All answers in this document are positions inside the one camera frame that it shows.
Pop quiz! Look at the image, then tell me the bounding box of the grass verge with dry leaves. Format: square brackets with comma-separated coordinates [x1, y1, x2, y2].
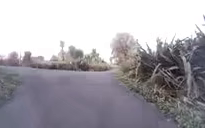
[115, 69, 205, 128]

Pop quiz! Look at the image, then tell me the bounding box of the row of flax bushes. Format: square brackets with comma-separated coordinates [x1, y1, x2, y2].
[118, 14, 205, 111]

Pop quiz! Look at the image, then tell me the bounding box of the pale bare tree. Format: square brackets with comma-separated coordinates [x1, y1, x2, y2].
[109, 32, 139, 65]

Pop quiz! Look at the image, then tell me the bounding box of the group of distant bushes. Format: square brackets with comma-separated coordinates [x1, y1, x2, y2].
[0, 40, 112, 72]

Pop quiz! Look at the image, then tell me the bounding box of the grey asphalt path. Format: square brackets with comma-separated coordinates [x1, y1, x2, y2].
[0, 65, 178, 128]

